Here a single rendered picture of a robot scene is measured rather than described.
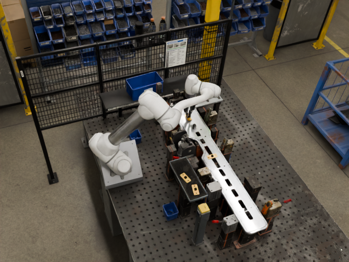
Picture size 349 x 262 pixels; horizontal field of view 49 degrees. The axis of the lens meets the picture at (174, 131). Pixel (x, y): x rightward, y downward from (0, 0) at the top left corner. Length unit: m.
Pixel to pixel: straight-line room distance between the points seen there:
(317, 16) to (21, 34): 4.14
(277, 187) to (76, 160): 2.20
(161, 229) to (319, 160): 2.35
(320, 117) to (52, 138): 3.23
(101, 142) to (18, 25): 2.82
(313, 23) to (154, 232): 4.26
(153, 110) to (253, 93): 2.93
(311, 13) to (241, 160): 3.17
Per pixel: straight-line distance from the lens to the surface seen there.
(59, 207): 4.06
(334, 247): 3.29
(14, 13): 5.49
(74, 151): 4.48
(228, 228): 2.74
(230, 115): 3.90
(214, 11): 3.59
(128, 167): 2.93
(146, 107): 2.58
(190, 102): 2.86
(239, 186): 2.96
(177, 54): 3.61
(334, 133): 4.91
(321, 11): 6.21
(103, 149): 2.92
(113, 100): 3.48
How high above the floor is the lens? 3.35
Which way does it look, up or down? 46 degrees down
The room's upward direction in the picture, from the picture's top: 5 degrees clockwise
